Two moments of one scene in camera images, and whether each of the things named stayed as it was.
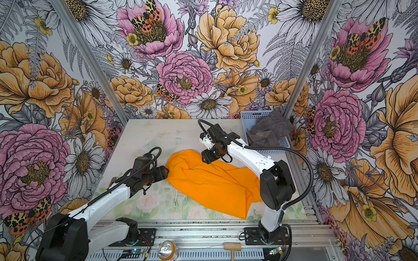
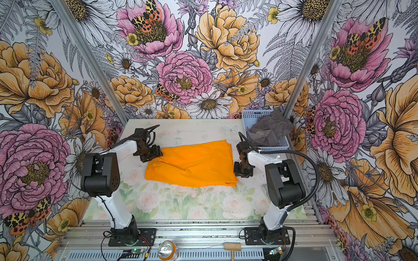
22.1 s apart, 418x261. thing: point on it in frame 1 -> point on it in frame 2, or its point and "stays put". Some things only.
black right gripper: x=208 y=158 -> x=237 y=172
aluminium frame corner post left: x=82 y=45 stays put
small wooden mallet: x=232 y=247 stays put
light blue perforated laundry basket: x=248 y=119 stays put
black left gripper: x=160 y=173 -> x=157 y=153
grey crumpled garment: x=267 y=130 stays put
